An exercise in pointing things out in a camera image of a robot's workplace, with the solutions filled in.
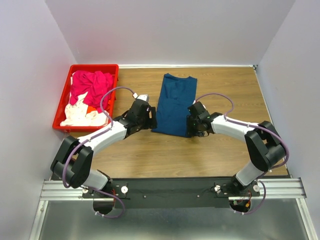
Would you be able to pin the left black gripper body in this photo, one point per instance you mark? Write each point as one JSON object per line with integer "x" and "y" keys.
{"x": 147, "y": 123}

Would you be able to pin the white t shirt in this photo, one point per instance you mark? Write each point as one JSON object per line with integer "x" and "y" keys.
{"x": 77, "y": 115}

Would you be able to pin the red plastic bin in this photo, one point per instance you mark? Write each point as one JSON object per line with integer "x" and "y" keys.
{"x": 60, "y": 116}

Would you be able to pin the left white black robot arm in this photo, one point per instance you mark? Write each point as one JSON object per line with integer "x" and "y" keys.
{"x": 73, "y": 161}

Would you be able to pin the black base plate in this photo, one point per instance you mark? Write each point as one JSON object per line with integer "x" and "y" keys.
{"x": 165, "y": 193}

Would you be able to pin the orange t shirt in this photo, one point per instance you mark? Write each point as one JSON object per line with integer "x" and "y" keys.
{"x": 107, "y": 106}

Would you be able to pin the blue printed t shirt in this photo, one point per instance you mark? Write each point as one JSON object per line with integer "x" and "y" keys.
{"x": 176, "y": 95}

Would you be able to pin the magenta t shirt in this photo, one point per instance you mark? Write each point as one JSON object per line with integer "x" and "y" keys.
{"x": 94, "y": 84}

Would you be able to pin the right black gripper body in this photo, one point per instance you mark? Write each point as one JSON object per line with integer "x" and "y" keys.
{"x": 193, "y": 128}

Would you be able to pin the aluminium frame rail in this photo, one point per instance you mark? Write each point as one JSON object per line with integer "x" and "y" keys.
{"x": 52, "y": 190}

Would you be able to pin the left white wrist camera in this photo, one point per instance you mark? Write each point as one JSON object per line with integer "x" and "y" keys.
{"x": 143, "y": 97}

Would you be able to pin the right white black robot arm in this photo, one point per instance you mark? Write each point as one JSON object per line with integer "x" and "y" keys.
{"x": 265, "y": 146}

